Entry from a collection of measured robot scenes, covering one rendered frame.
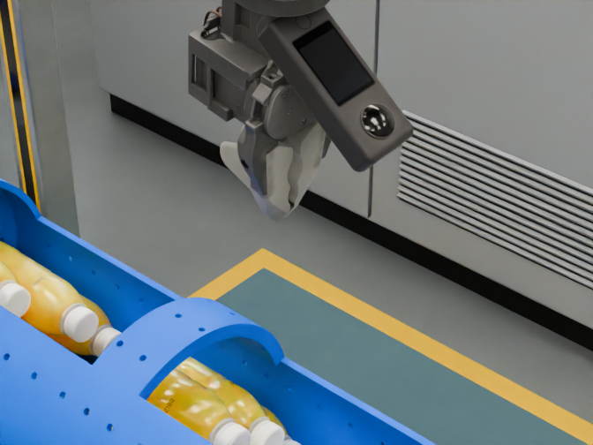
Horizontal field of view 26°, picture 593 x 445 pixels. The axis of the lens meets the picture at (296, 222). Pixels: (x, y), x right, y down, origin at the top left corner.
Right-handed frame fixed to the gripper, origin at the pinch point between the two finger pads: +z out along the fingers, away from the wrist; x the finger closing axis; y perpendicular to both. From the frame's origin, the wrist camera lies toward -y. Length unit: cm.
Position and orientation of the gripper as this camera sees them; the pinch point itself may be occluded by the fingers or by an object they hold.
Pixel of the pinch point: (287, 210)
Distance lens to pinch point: 96.0
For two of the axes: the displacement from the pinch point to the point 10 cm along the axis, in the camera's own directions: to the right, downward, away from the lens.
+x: -7.0, 4.6, -5.4
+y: -7.1, -5.2, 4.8
